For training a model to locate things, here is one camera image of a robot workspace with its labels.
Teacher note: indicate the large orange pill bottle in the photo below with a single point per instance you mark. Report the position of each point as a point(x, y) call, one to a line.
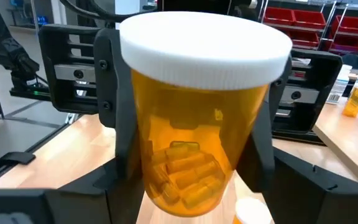
point(197, 124)

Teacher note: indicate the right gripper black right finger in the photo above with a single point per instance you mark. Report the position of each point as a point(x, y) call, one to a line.
point(322, 202)

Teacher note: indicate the small orange pill bottle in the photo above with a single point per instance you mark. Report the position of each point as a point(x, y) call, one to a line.
point(356, 101)

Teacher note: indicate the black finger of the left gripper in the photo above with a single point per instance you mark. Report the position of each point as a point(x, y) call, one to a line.
point(120, 109)
point(259, 155)

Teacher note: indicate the wooden shelf black frame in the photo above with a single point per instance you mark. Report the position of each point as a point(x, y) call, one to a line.
point(346, 140)

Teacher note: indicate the red bin shelving rack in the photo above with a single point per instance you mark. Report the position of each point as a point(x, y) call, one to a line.
point(309, 20)

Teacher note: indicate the white medicine bottle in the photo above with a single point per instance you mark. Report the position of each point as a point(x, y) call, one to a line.
point(337, 84)

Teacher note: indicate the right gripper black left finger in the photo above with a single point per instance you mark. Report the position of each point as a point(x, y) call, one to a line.
point(57, 205)

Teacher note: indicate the black office chair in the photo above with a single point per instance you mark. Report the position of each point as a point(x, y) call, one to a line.
point(354, 60)

